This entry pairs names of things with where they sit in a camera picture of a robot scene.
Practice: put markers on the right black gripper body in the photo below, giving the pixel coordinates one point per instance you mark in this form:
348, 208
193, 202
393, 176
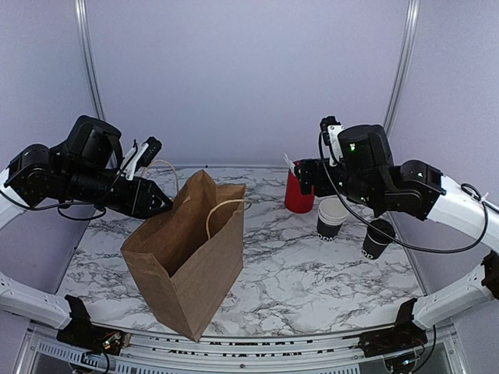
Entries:
324, 186

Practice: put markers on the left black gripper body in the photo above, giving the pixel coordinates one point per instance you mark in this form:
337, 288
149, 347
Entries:
134, 204

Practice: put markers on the brown paper bag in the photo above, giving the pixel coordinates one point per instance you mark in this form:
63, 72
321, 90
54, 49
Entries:
185, 261

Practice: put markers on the black paper coffee cup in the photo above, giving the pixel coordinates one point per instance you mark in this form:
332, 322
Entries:
373, 247

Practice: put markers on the black plastic cup lid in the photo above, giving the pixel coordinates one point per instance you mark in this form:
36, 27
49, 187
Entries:
381, 229

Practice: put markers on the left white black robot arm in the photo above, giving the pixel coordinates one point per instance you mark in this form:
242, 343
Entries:
89, 168

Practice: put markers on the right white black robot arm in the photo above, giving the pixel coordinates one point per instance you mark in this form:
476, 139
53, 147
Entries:
360, 169

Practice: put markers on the white wrapped straws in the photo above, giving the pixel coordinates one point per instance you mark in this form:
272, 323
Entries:
288, 161

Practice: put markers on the red cylindrical container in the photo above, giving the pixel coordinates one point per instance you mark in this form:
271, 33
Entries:
295, 201

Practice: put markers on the stack of paper cups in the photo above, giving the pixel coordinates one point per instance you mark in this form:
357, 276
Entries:
331, 216

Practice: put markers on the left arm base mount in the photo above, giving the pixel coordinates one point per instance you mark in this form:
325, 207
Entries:
94, 338

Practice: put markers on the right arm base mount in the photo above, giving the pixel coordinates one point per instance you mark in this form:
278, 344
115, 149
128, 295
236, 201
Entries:
388, 341

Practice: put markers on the front aluminium rail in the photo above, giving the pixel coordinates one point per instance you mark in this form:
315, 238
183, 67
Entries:
149, 352

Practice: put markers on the left aluminium frame post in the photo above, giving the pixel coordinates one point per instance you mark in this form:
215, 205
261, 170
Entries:
83, 30

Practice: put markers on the aluminium frame post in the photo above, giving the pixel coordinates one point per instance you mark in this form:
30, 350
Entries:
402, 68
83, 30

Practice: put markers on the right aluminium frame post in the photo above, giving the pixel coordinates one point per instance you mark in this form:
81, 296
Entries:
402, 68

